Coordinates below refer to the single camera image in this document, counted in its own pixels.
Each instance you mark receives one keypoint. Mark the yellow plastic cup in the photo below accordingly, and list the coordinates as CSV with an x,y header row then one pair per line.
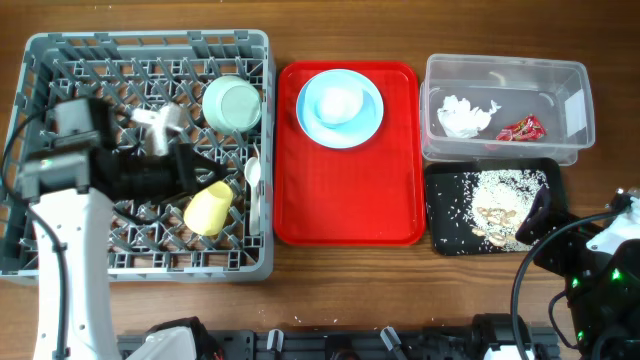
x,y
207,211

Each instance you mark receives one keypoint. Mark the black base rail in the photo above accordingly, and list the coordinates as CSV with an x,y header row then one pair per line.
x,y
417,345

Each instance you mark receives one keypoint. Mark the black tray bin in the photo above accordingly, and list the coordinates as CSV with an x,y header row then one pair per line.
x,y
555,186

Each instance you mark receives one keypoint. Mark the white plastic spoon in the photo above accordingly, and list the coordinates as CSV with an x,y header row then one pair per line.
x,y
252,172

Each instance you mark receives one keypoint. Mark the white tissue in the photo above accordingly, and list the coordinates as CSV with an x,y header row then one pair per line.
x,y
460,120

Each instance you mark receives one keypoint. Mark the grey dishwasher rack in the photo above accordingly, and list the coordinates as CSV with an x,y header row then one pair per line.
x,y
147,70

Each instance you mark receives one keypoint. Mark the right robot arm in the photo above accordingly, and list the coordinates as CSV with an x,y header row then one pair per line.
x,y
598,258

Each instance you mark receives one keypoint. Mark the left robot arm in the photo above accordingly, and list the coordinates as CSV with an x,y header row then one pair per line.
x,y
70,190

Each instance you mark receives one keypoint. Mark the light blue plate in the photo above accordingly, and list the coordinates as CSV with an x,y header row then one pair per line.
x,y
349,135

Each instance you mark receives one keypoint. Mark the clear plastic bin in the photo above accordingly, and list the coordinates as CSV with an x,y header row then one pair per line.
x,y
556,92

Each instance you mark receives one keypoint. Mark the spilled rice and shells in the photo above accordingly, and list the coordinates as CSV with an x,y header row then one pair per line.
x,y
480,212

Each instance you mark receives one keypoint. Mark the red plastic tray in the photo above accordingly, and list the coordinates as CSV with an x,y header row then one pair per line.
x,y
369,195

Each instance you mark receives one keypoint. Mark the green bowl with rice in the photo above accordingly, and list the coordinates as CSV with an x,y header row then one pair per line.
x,y
231,103

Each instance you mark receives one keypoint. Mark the light blue bowl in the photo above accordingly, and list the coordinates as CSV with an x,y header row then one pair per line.
x,y
339,96

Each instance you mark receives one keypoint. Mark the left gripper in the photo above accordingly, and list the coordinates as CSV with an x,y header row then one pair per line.
x,y
175,161

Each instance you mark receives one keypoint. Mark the red snack wrapper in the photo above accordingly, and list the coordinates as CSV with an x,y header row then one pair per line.
x,y
527,129

